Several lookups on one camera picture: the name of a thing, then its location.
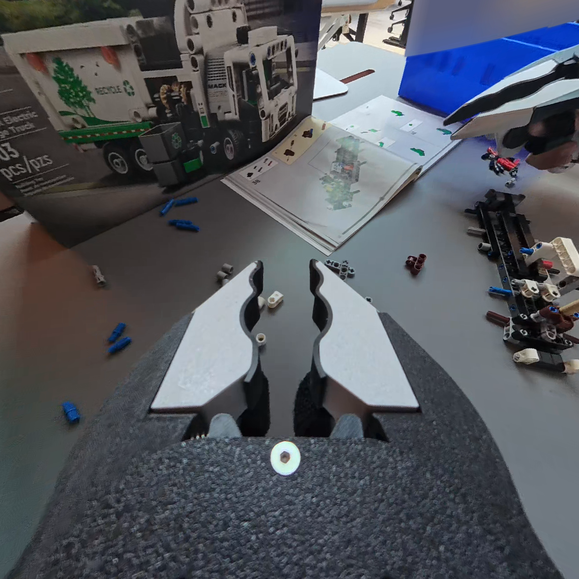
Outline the blue plastic bin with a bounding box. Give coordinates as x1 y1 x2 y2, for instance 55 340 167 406
397 22 579 119

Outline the white folding table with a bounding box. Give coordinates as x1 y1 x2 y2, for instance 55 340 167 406
320 0 378 49

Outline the lego instruction booklet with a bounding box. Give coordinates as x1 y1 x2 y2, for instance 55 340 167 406
222 94 463 257

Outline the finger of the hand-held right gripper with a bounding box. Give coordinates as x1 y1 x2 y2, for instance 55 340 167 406
443 46 579 127
450 88 579 150

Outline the black lego chassis assembly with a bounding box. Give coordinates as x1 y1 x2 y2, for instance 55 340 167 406
465 189 579 375

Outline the black office chair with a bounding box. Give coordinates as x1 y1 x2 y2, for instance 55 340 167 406
382 0 413 47

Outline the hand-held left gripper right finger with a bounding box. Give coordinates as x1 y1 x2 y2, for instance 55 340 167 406
293 259 420 438

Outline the red and black lego assembly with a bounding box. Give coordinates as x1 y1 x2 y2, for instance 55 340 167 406
481 146 522 187

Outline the lego truck set box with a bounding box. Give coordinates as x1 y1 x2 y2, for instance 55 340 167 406
0 0 323 248

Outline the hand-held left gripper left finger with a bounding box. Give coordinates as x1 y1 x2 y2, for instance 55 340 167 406
150 260 271 438

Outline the white flat panel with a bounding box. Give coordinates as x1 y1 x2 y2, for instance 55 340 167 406
313 68 349 101

